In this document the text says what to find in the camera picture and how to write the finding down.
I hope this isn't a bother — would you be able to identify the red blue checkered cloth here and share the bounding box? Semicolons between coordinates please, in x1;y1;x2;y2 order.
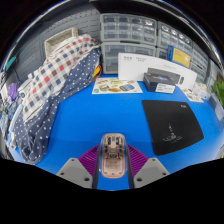
18;34;101;125

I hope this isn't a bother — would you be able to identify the white woven basket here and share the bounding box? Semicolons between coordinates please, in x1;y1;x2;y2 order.
43;27;79;58

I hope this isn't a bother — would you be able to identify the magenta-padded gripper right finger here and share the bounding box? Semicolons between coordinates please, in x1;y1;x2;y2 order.
124;143;171;190

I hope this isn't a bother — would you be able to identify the small dark labelled box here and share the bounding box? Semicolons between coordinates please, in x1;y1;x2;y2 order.
143;72;177;95

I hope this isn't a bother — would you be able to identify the pink transparent computer mouse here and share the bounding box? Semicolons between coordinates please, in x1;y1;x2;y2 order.
99;132;128;180

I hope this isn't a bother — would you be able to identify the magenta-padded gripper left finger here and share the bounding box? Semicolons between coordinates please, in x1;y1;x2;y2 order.
55;143;103;191

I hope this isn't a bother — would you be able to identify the teal wall-hung object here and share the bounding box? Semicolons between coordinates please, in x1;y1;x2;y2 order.
4;54;18;73

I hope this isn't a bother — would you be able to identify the white keyboard packaging box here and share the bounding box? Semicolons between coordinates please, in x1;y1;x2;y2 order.
117;52;198;91

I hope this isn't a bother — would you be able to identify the white tissue pack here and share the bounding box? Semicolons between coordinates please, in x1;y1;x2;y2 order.
193;81;212;101

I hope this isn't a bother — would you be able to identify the green potted plant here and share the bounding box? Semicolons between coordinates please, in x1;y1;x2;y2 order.
211;79;224;108

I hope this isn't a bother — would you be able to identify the yellow red tool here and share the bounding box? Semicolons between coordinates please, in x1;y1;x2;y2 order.
91;64;103;81

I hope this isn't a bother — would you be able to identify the dark wall shelf unit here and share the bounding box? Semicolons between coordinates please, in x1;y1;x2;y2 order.
89;0;214;51

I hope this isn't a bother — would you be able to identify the black mouse pad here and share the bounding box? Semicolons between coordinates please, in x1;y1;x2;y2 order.
141;99;205;157

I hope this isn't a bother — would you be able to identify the grey small-drawer cabinet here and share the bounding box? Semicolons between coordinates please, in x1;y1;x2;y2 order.
99;13;158;46
156;21;194;52
190;41;211;81

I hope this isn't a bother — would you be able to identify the illustrated sticker sheet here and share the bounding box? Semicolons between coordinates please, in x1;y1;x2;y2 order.
181;87;205;104
91;77;144;96

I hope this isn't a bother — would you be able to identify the purple object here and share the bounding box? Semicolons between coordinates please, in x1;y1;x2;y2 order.
7;82;20;101

